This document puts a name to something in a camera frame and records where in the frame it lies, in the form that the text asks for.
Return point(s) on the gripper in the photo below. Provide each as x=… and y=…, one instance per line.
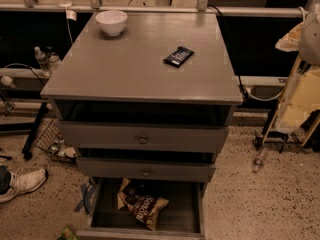
x=310, y=39

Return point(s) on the brown chip bag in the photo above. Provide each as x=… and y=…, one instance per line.
x=143, y=203

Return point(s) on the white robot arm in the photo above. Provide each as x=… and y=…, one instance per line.
x=304, y=37

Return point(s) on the grey wooden drawer cabinet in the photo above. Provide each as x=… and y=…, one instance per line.
x=124, y=80

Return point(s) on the grey open bottom drawer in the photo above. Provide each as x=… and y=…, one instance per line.
x=181, y=219

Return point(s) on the grey top drawer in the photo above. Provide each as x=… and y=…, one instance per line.
x=142, y=137

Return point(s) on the grey middle drawer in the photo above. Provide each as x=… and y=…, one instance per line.
x=148, y=170

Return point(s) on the black snack bar wrapper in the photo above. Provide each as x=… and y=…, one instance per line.
x=178, y=57

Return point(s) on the plastic bottle on floor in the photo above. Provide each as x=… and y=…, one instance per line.
x=259, y=161

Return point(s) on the white ceramic bowl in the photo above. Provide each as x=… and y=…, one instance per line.
x=112, y=22

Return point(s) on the clear plastic water bottle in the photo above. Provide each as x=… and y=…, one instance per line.
x=42, y=60

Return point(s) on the blue tape cross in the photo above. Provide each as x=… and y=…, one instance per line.
x=87, y=191

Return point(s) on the metal railing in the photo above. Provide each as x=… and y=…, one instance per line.
x=150, y=9

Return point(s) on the black metal bar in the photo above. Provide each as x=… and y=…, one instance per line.
x=26, y=151

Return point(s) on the green snack package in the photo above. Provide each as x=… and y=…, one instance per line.
x=67, y=234

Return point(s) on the white sneaker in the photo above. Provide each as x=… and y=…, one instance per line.
x=19, y=183

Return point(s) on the wire mesh basket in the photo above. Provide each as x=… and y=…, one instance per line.
x=53, y=144

